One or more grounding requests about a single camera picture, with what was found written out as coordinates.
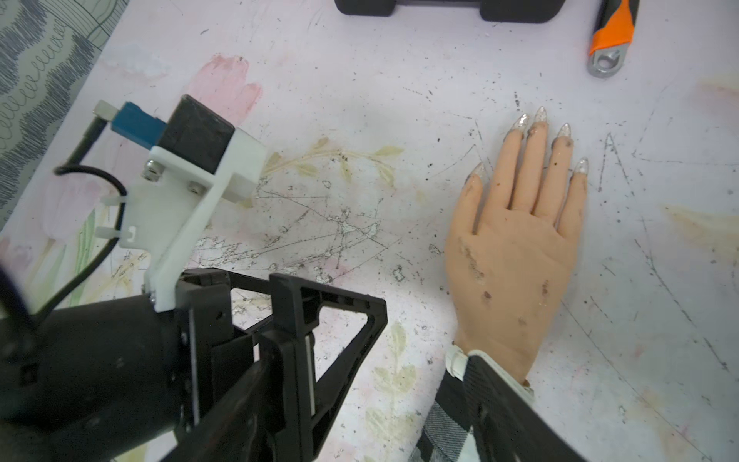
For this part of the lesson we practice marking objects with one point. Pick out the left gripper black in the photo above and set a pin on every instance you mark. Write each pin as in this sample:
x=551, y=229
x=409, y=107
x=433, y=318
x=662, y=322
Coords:
x=123, y=373

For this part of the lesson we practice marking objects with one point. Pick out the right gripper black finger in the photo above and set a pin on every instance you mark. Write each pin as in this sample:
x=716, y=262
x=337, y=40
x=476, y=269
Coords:
x=507, y=429

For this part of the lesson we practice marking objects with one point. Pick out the mannequin hand with long nails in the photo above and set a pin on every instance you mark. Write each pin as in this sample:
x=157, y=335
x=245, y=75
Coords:
x=513, y=244

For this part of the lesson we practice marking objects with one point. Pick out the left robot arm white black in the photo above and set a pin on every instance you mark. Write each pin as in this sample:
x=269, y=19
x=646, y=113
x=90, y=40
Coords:
x=321, y=335

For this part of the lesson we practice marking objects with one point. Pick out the black white checkered sleeve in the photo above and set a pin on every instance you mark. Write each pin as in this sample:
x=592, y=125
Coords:
x=447, y=434

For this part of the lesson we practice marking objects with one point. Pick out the black plastic tool case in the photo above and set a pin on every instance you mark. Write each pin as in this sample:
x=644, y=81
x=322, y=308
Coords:
x=506, y=11

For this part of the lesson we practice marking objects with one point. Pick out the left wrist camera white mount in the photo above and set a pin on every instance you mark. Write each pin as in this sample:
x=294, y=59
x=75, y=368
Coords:
x=195, y=159

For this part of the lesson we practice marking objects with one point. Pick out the orange handled adjustable wrench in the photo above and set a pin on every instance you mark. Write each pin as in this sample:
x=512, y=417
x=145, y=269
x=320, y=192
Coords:
x=612, y=37

